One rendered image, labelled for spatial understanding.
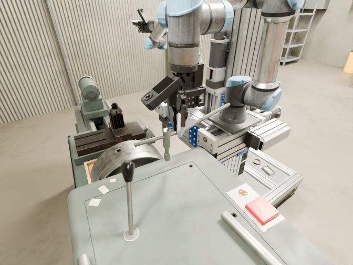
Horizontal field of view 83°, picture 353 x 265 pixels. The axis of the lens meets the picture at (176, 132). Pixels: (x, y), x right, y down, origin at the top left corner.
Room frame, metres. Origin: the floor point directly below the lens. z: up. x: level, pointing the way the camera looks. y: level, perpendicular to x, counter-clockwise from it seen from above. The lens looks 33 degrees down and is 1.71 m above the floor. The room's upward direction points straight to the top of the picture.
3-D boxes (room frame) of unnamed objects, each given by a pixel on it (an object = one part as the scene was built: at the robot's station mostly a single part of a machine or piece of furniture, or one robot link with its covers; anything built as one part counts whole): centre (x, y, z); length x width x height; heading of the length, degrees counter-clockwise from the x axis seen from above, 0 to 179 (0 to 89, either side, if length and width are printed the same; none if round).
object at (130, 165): (0.34, 0.11, 1.38); 0.04 x 0.03 x 0.05; 28
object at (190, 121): (0.50, -0.03, 1.41); 0.06 x 0.03 x 0.09; 120
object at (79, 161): (1.17, 0.45, 0.89); 0.53 x 0.30 x 0.06; 118
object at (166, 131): (0.49, 0.03, 1.34); 0.02 x 0.02 x 0.12
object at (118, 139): (1.12, 0.37, 1.00); 0.20 x 0.10 x 0.05; 28
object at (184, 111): (0.49, -0.01, 1.46); 0.05 x 0.02 x 0.09; 30
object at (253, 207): (0.32, -0.22, 1.26); 0.06 x 0.06 x 0.02; 28
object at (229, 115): (1.00, -0.32, 1.21); 0.15 x 0.15 x 0.10
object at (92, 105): (1.67, 0.76, 1.01); 0.30 x 0.20 x 0.29; 28
